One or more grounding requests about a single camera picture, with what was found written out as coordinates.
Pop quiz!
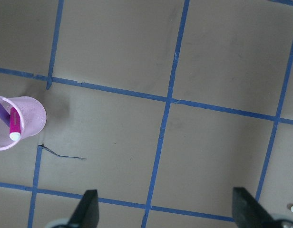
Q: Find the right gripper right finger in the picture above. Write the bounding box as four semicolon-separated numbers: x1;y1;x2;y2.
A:
232;187;274;228

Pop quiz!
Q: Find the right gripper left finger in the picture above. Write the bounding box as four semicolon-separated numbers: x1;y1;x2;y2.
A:
66;190;99;228

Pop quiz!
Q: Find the pink highlighter pen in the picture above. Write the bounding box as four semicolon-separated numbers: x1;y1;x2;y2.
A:
9;107;21;141

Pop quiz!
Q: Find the purple highlighter pen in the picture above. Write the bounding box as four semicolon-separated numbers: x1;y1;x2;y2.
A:
0;103;10;127

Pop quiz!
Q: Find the pink mesh cup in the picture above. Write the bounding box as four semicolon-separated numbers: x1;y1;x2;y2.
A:
0;96;47;151

